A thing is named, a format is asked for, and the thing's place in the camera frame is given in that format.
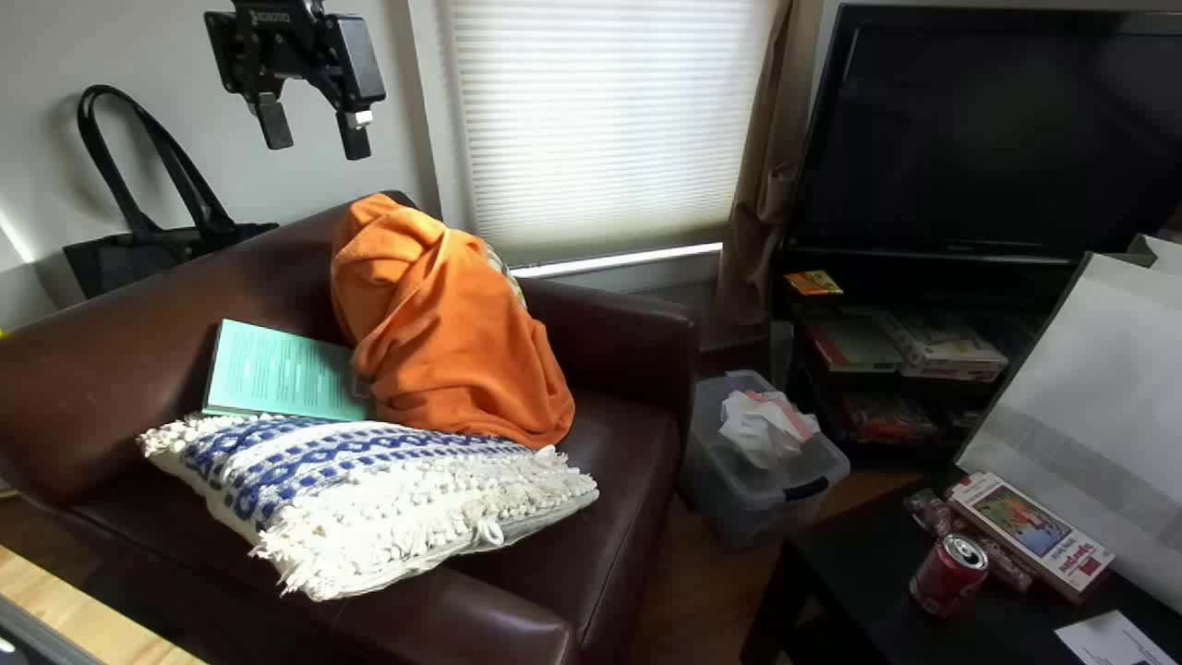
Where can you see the orange blanket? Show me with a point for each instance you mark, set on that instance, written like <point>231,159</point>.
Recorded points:
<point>450,326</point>

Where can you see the orange sticky note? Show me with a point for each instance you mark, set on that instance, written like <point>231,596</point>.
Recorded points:
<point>816,281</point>

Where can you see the black coffee table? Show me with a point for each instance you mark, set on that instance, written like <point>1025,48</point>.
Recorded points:
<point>864,591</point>

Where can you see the pale book on shelf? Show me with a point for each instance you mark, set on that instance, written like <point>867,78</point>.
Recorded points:
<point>949,347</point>

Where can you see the white window blind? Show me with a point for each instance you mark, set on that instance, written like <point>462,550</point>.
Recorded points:
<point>595,114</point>

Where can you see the black television stand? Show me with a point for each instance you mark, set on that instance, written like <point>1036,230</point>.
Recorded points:
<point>800,369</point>

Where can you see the white paper bag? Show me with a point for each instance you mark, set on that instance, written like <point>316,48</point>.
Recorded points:
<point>1095,409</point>

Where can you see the white crumpled cloth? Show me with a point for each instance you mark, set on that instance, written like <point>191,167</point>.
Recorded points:
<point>763,428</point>

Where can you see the red soda can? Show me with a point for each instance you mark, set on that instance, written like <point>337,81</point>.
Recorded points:
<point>949,573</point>

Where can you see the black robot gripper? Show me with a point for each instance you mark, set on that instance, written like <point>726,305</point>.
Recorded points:
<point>290,42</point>

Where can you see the brown curtain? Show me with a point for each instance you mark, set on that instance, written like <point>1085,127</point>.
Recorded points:
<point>763,187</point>

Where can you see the white paper card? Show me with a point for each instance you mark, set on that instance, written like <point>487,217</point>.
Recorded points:
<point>1112,642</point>

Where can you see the blue white fringed pillow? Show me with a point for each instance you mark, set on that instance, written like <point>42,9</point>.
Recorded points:
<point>371,494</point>

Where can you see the grey plastic storage bin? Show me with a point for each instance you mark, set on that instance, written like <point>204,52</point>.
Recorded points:
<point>742,494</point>

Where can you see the black flat screen television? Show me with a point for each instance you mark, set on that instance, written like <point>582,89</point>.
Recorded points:
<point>983,135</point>

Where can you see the brown leather couch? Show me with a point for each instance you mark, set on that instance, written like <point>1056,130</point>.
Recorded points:
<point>579,520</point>

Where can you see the black tote bag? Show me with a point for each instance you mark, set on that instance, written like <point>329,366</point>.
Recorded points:
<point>150,252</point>

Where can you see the red book on shelf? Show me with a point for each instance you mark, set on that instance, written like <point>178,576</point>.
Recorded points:
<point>853,344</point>

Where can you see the white red game box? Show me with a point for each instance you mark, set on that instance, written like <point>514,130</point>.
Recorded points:
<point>1032,533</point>

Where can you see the dark red lower shelf item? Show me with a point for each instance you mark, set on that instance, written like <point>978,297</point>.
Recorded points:
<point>887,417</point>

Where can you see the light wooden table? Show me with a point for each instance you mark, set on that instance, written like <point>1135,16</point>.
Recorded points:
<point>76,611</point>

